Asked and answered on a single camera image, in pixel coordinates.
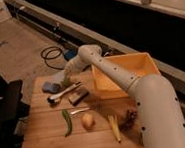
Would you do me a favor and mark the dark eraser block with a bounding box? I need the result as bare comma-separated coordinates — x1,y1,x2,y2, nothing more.
68,90,89,106

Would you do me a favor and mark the yellow onion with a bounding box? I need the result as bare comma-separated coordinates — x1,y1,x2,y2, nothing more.
81,113,95,130

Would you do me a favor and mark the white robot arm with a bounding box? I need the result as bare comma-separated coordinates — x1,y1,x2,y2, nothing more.
64,44,185,148

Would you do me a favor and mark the metal fork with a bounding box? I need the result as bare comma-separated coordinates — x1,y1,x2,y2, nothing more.
70,107,91,115

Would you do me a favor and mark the yellow corn cob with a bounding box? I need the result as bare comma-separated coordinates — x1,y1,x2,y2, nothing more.
108,115,122,143

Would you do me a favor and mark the yellow plastic bin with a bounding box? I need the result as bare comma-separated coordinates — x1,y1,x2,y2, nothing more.
92,52,160,100

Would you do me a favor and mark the green plastic cup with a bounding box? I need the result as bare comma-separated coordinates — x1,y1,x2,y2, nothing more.
61,77,71,89

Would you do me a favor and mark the blue sponge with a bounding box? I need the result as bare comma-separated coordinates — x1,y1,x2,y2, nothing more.
42,82,60,94

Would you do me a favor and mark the black cable loop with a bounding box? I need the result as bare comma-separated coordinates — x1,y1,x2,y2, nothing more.
39,44,69,73

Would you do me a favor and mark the green chili pepper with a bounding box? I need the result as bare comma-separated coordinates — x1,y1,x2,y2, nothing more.
62,110,73,137

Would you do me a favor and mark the blue power box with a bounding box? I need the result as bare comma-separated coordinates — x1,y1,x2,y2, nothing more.
64,50,77,60

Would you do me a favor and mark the black chair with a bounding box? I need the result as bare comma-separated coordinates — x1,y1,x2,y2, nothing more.
0,75,30,148

